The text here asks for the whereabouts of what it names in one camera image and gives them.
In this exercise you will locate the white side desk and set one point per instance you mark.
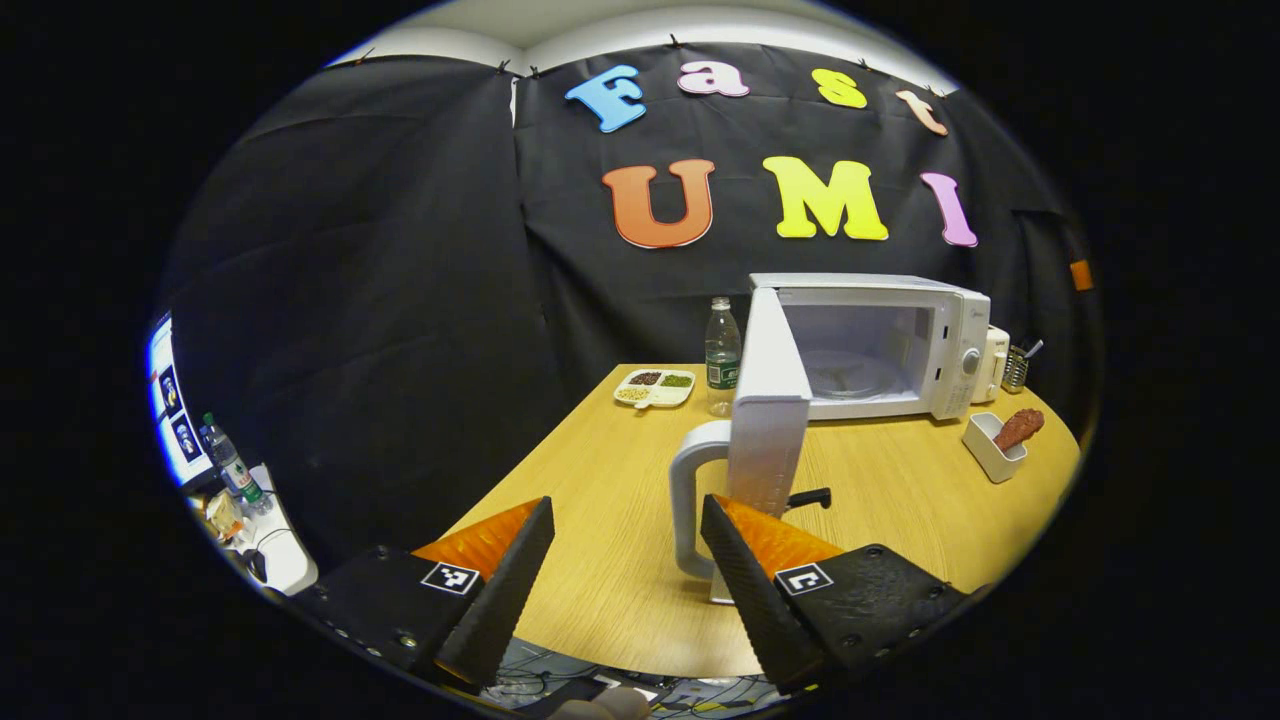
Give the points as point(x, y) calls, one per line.
point(285, 555)

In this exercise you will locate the white rectangular container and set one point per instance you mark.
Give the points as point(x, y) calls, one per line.
point(985, 455)

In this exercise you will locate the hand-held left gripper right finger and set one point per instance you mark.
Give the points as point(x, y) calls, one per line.
point(760, 610)

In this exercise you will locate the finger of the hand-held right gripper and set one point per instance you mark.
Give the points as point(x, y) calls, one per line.
point(1081, 275)

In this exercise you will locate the brown meat piece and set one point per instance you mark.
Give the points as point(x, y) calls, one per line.
point(1020, 428)

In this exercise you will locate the black backdrop cloth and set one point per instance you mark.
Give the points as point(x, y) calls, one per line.
point(380, 300)

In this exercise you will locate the green label plastic bottle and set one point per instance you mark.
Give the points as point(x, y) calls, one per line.
point(233, 468)

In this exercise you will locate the white divided food tray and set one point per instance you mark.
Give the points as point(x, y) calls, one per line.
point(655, 388)

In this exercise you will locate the clear plastic water bottle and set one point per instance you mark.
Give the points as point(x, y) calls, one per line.
point(723, 360)

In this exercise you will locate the computer monitor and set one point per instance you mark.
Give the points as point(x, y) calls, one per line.
point(175, 410)

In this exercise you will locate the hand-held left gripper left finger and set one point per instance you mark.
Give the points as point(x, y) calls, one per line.
point(500, 600)

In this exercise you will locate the silver spoon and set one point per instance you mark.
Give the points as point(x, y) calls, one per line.
point(1033, 348)

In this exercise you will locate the white microwave oven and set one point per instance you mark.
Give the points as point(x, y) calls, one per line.
point(950, 340)

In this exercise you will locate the white toaster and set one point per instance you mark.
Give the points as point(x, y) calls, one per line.
point(995, 360)

